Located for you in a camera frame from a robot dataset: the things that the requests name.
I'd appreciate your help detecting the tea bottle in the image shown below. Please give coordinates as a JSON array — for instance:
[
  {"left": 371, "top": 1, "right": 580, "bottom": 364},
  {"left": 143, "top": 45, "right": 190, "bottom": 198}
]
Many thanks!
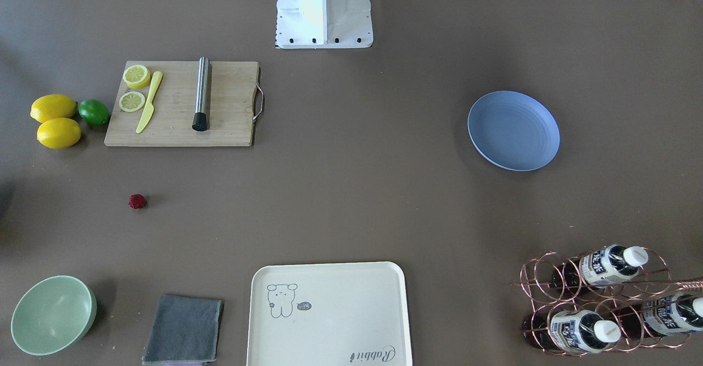
[
  {"left": 548, "top": 244, "right": 649, "bottom": 296},
  {"left": 521, "top": 308, "right": 622, "bottom": 356},
  {"left": 613, "top": 292, "right": 702, "bottom": 339}
]

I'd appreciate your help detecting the red strawberry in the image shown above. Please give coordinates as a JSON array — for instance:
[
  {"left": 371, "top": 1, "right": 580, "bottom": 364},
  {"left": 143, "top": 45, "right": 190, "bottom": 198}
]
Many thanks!
[{"left": 128, "top": 193, "right": 148, "bottom": 210}]

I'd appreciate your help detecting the yellow lemon far side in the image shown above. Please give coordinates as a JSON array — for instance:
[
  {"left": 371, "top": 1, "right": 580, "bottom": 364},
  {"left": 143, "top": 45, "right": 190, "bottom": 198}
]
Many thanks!
[{"left": 37, "top": 118, "right": 81, "bottom": 149}]

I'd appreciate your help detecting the green bowl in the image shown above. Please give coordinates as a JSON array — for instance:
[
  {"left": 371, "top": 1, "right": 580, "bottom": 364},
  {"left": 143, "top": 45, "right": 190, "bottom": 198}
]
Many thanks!
[{"left": 11, "top": 275, "right": 97, "bottom": 356}]

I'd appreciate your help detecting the green lime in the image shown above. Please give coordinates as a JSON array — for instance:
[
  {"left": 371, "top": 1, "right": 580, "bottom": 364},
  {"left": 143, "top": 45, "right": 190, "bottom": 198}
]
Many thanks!
[{"left": 77, "top": 99, "right": 110, "bottom": 126}]

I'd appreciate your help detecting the lemon slice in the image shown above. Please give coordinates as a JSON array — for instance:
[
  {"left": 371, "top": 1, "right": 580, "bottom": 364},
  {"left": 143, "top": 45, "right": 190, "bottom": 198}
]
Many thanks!
[
  {"left": 121, "top": 64, "right": 152, "bottom": 90},
  {"left": 118, "top": 91, "right": 146, "bottom": 113}
]

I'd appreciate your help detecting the lower lemon slice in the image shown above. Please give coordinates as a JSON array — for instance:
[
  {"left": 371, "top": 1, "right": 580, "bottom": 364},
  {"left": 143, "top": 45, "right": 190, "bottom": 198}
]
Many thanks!
[{"left": 121, "top": 64, "right": 152, "bottom": 90}]

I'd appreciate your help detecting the tea bottle front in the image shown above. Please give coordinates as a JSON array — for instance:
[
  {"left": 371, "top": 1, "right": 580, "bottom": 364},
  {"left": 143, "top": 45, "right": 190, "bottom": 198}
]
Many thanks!
[{"left": 521, "top": 308, "right": 622, "bottom": 356}]

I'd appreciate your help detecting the cream rabbit tray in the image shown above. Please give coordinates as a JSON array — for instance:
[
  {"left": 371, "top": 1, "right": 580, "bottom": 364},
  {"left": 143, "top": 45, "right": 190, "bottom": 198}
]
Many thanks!
[{"left": 247, "top": 261, "right": 414, "bottom": 365}]

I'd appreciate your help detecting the yellow lemon near board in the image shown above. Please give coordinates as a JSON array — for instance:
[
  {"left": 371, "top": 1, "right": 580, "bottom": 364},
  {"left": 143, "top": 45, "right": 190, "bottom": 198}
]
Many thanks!
[{"left": 30, "top": 94, "right": 77, "bottom": 123}]

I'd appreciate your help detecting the blue plate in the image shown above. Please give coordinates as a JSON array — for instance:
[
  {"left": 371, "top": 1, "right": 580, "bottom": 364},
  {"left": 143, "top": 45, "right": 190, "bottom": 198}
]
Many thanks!
[{"left": 467, "top": 91, "right": 561, "bottom": 171}]

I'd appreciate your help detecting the copper wire bottle rack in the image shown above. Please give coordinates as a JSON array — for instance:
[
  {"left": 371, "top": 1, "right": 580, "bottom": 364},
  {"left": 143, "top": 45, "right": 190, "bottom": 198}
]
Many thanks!
[{"left": 518, "top": 247, "right": 701, "bottom": 357}]

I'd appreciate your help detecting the upper lemon slice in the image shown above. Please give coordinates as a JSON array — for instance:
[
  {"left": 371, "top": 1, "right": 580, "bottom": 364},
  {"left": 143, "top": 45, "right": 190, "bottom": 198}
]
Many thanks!
[{"left": 118, "top": 91, "right": 146, "bottom": 113}]

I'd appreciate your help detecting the steel muddler black tip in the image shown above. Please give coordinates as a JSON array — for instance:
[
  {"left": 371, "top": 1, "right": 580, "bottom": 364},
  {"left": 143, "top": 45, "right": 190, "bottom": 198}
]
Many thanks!
[{"left": 192, "top": 56, "right": 210, "bottom": 131}]

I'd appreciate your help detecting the wooden cutting board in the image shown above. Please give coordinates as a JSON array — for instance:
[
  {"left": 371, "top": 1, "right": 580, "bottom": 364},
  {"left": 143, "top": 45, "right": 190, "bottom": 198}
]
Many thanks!
[{"left": 104, "top": 60, "right": 261, "bottom": 147}]

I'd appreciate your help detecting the tea bottle back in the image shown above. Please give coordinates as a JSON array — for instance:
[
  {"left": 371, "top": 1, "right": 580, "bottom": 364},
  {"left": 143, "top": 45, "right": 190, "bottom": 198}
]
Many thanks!
[
  {"left": 548, "top": 244, "right": 649, "bottom": 296},
  {"left": 613, "top": 292, "right": 702, "bottom": 339}
]

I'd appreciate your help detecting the yellow plastic knife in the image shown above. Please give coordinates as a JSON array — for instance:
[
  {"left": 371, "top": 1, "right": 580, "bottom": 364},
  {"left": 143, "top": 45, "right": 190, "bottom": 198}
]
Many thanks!
[{"left": 135, "top": 71, "right": 163, "bottom": 134}]

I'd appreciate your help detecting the grey folded cloth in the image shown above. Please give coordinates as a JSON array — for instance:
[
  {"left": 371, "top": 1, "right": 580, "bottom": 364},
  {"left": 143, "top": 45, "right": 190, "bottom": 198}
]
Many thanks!
[{"left": 142, "top": 295, "right": 223, "bottom": 365}]

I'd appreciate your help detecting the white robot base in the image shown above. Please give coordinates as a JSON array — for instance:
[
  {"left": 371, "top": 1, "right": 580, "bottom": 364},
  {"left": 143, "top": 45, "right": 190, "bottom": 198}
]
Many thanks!
[{"left": 275, "top": 0, "right": 374, "bottom": 49}]

